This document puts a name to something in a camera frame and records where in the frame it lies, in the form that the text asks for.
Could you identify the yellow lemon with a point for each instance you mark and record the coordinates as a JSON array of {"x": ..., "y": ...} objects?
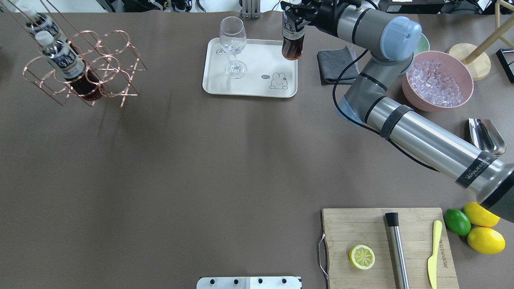
[
  {"x": 480, "y": 216},
  {"x": 486, "y": 240}
]

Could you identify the tea bottle front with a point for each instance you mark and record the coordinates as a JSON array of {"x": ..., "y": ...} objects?
[{"x": 69, "y": 66}]

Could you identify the metal muddler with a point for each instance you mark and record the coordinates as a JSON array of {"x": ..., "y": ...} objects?
[{"x": 394, "y": 228}]

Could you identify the yellow plastic knife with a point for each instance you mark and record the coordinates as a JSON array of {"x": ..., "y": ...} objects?
[{"x": 431, "y": 263}]

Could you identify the grey folded cloth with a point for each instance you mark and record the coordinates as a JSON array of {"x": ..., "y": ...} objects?
[{"x": 332, "y": 63}]

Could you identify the green lime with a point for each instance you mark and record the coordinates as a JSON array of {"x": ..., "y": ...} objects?
[{"x": 457, "y": 222}]

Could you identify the half lemon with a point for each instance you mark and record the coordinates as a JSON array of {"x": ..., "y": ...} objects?
[{"x": 362, "y": 257}]

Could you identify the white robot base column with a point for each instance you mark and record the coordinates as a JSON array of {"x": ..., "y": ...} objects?
[{"x": 259, "y": 282}]

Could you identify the green bowl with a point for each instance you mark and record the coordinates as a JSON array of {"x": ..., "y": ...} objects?
[{"x": 423, "y": 45}]

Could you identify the aluminium frame post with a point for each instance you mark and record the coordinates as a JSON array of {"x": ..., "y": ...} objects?
[{"x": 251, "y": 9}]

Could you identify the wooden glass tree stand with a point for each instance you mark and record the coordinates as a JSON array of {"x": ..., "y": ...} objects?
[{"x": 476, "y": 61}]

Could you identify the cream rabbit tray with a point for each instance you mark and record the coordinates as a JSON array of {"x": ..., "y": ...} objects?
[{"x": 268, "y": 73}]

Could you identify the pink bowl with ice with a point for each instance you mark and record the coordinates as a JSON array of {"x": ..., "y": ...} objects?
[{"x": 437, "y": 81}]

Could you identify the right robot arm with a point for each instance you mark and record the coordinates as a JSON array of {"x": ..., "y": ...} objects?
[{"x": 391, "y": 40}]

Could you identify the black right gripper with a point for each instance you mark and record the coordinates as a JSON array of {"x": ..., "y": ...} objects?
[{"x": 323, "y": 17}]

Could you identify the wooden cutting board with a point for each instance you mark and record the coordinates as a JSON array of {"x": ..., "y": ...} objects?
[{"x": 345, "y": 228}]

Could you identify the copper wire bottle basket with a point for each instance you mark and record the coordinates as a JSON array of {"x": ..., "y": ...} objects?
[{"x": 111, "y": 57}]

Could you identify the tea bottle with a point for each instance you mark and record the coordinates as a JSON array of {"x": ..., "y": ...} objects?
[
  {"x": 293, "y": 39},
  {"x": 35, "y": 22},
  {"x": 69, "y": 66}
]

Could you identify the metal ice scoop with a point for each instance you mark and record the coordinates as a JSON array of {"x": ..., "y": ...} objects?
[{"x": 485, "y": 136}]

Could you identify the tea bottle back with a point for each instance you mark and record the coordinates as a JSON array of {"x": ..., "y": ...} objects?
[{"x": 35, "y": 22}]

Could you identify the clear wine glass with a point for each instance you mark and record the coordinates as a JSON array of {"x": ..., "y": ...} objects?
[{"x": 233, "y": 39}]

